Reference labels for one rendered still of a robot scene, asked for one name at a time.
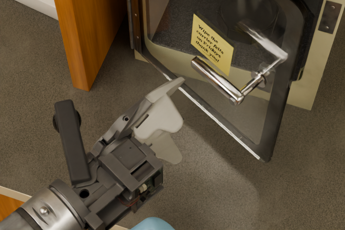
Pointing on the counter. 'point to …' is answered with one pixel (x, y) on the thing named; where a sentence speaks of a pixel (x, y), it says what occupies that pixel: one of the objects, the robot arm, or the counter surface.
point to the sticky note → (211, 45)
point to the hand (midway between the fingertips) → (175, 99)
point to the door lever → (235, 99)
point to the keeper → (329, 17)
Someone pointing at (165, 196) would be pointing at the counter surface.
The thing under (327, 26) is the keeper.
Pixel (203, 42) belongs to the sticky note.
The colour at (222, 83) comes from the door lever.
